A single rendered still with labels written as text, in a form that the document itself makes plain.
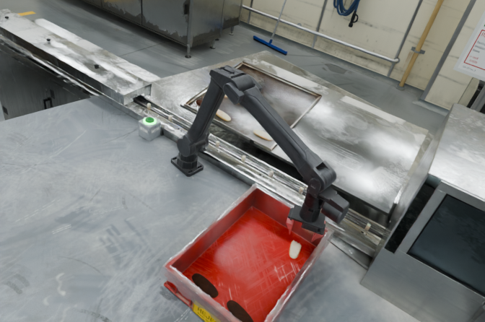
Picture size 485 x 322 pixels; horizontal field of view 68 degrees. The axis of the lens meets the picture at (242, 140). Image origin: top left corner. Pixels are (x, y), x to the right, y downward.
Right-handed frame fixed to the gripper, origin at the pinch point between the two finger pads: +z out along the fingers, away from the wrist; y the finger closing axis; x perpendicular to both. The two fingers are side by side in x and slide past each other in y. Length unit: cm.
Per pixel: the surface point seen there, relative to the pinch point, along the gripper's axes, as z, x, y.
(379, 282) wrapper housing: 4.2, -3.8, 26.9
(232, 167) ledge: 4.2, 26.2, -33.4
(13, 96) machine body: 43, 70, -196
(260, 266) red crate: 8.7, -10.5, -9.3
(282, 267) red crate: 8.7, -7.9, -2.6
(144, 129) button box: 2, 30, -76
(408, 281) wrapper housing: -2.8, -5.5, 33.1
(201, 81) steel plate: 7, 96, -78
